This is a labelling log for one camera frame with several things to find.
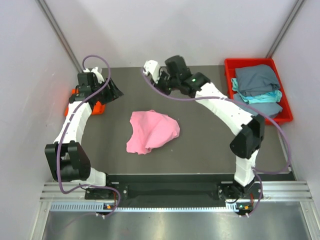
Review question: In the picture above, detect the pink t-shirt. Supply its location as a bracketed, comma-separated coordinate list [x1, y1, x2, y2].
[126, 110, 180, 155]

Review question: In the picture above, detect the folded orange t-shirt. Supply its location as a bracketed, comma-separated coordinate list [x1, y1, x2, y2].
[64, 88, 106, 117]

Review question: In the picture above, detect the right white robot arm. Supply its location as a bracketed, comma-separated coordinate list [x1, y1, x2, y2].
[144, 55, 265, 200]

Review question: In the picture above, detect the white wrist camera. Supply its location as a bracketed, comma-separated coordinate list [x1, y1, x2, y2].
[142, 60, 160, 84]
[82, 67, 105, 84]

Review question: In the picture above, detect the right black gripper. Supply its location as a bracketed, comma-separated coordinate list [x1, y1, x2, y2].
[150, 69, 180, 98]

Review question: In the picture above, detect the aluminium frame rail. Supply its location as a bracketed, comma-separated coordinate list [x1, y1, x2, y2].
[39, 181, 315, 202]

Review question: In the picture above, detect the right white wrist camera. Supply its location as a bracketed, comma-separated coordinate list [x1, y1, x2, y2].
[142, 60, 160, 84]

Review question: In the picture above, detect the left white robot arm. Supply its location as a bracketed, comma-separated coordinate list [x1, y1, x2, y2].
[44, 68, 123, 199]

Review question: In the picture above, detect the teal t-shirt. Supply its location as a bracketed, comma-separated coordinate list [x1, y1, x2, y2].
[231, 78, 283, 104]

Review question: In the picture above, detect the corner aluminium post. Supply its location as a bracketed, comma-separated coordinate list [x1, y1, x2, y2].
[35, 0, 82, 73]
[265, 0, 307, 59]

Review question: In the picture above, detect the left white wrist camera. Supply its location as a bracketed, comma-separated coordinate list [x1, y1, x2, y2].
[82, 67, 105, 84]

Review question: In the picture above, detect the grey-blue t-shirt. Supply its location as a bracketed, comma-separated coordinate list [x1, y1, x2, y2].
[233, 64, 283, 118]

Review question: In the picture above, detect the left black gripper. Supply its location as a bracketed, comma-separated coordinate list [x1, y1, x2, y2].
[91, 76, 124, 106]

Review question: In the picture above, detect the red plastic bin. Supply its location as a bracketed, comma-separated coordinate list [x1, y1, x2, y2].
[224, 58, 293, 125]

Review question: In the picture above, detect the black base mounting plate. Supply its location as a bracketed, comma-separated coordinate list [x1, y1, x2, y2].
[84, 174, 264, 208]

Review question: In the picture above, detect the grey slotted cable duct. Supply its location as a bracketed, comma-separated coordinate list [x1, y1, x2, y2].
[50, 202, 239, 213]

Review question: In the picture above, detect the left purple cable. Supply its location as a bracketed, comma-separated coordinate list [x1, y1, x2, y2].
[56, 54, 121, 218]

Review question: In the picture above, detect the right corner aluminium post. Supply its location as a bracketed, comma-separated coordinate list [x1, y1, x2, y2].
[265, 0, 307, 59]

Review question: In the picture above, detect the left corner aluminium post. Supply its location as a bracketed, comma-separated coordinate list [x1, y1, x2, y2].
[35, 0, 82, 73]

